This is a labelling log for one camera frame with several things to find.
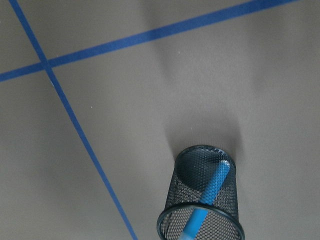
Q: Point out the blue highlighter pen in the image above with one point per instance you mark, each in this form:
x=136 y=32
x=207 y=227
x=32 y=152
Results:
x=208 y=197

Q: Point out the near black mesh pen cup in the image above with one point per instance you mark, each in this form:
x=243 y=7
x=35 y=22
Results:
x=193 y=169

